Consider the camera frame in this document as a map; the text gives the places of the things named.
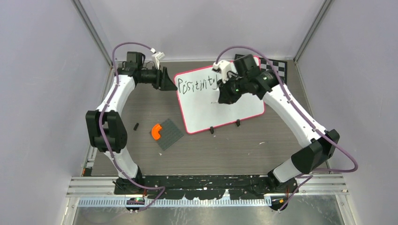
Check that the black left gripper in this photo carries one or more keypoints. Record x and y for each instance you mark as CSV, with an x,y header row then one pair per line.
x,y
163,81

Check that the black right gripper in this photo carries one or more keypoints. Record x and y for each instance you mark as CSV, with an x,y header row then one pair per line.
x,y
226,96

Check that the white board with pink frame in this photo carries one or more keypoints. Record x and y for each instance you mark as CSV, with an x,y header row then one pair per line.
x,y
198,95

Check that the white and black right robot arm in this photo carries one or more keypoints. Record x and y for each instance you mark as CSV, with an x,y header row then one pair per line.
x,y
314,139

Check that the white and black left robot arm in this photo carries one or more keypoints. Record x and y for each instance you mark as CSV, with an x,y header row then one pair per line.
x,y
106,129

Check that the black and white checkerboard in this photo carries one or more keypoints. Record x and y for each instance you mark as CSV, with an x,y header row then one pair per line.
x,y
275,70

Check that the orange curved pipe piece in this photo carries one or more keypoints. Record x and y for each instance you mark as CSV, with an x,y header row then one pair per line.
x,y
155,131

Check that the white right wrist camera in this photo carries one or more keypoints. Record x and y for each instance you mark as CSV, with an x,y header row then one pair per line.
x,y
222,67

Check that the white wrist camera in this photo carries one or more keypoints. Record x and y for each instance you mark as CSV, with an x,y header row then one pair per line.
x,y
156,57
222,67

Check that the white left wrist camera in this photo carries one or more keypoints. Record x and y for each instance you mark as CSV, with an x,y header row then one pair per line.
x,y
156,57

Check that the grey studded base plate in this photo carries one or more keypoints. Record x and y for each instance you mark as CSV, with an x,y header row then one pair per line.
x,y
169,134

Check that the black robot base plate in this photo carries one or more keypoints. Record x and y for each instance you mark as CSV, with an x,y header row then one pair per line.
x,y
204,187

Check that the aluminium frame rail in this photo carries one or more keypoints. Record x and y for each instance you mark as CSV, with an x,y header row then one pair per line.
x,y
99,192

